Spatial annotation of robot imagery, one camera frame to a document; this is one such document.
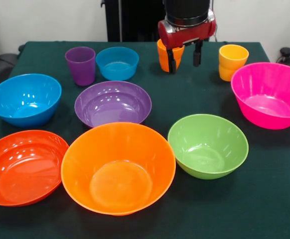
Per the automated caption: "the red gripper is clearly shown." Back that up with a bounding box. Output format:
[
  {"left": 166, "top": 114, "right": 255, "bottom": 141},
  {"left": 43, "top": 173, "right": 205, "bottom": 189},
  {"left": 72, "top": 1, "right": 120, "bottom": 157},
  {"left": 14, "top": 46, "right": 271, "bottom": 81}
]
[{"left": 157, "top": 8, "right": 217, "bottom": 74}]

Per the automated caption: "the purple bowl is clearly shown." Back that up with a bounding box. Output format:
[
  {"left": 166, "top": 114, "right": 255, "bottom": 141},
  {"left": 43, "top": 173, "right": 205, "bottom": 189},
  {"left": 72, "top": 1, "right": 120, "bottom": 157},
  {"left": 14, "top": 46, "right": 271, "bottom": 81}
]
[{"left": 74, "top": 80, "right": 152, "bottom": 128}]

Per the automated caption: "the pink bowl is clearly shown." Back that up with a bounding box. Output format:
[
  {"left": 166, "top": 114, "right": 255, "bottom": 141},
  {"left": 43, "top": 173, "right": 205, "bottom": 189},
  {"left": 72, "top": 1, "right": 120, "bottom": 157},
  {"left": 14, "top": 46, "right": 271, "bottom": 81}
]
[{"left": 231, "top": 62, "right": 290, "bottom": 130}]

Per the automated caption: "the large orange bowl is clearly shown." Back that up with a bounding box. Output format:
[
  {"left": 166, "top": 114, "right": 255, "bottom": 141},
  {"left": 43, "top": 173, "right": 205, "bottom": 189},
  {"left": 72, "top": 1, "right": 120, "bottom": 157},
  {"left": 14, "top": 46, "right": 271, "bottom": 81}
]
[{"left": 61, "top": 121, "right": 177, "bottom": 216}]

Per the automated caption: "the orange cup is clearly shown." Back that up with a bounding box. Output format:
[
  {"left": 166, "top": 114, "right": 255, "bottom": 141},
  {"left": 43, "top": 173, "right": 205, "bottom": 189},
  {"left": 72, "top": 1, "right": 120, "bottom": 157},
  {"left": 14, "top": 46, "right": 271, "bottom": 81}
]
[{"left": 156, "top": 38, "right": 185, "bottom": 73}]

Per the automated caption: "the yellow cup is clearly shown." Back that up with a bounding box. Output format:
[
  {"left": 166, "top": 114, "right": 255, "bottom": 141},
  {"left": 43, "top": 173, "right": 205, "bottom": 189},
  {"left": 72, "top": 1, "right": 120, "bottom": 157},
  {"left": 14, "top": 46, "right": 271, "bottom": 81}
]
[{"left": 218, "top": 44, "right": 250, "bottom": 82}]

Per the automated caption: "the small blue bowl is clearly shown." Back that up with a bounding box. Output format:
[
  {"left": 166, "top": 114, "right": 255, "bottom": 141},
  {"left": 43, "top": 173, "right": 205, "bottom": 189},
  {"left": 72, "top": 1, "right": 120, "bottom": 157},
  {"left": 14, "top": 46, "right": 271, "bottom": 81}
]
[{"left": 95, "top": 46, "right": 140, "bottom": 82}]

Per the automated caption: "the green bowl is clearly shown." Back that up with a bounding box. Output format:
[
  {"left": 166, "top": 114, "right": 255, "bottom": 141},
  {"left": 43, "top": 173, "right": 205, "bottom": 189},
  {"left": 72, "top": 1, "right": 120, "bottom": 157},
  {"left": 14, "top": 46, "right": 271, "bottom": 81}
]
[{"left": 167, "top": 114, "right": 249, "bottom": 180}]

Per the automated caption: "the purple cup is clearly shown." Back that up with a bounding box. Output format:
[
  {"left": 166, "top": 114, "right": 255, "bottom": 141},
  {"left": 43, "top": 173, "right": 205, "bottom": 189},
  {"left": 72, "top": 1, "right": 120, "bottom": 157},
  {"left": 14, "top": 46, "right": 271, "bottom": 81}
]
[{"left": 65, "top": 46, "right": 96, "bottom": 87}]

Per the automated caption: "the large blue bowl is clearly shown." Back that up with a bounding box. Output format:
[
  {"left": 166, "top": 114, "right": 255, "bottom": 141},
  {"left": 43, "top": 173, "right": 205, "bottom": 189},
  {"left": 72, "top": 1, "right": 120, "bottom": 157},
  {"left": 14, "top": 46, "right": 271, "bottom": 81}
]
[{"left": 0, "top": 73, "right": 62, "bottom": 128}]

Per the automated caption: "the dark green table cloth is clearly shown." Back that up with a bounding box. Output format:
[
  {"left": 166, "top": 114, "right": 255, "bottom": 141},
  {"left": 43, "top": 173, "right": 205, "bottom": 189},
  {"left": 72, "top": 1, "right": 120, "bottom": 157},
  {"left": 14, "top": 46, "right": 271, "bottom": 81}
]
[{"left": 0, "top": 41, "right": 290, "bottom": 239}]

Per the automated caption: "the red bowl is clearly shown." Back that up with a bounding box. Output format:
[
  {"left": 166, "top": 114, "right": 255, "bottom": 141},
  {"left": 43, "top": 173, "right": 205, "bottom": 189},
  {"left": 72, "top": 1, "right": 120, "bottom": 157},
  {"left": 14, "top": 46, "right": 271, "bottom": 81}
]
[{"left": 0, "top": 129, "right": 70, "bottom": 207}]

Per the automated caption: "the black wall cable with plug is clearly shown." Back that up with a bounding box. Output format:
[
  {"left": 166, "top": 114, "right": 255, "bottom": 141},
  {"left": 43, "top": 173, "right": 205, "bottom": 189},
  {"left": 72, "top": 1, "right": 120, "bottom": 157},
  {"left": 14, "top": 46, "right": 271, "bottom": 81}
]
[{"left": 204, "top": 0, "right": 219, "bottom": 42}]

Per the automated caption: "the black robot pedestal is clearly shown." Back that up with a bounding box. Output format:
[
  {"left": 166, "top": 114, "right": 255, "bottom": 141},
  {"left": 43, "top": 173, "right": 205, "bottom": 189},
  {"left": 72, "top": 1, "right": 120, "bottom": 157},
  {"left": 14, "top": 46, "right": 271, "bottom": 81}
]
[{"left": 104, "top": 0, "right": 167, "bottom": 42}]

